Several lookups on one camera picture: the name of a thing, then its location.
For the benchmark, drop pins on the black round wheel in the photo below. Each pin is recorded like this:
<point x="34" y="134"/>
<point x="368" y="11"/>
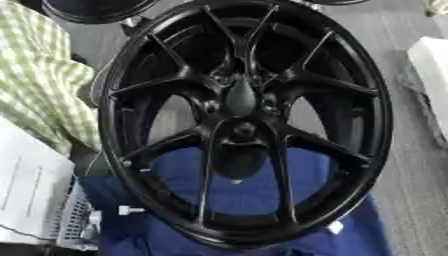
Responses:
<point x="338" y="1"/>
<point x="93" y="11"/>

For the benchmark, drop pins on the black spoked wheel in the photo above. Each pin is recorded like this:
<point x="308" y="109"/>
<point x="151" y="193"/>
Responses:
<point x="192" y="83"/>

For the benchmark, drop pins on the white pin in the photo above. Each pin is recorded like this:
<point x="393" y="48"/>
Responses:
<point x="125" y="210"/>
<point x="335" y="227"/>
<point x="236" y="181"/>

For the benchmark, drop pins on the pale pierced drawer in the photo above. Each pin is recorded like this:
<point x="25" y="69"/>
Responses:
<point x="73" y="220"/>

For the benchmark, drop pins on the white bag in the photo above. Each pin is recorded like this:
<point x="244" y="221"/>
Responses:
<point x="433" y="76"/>

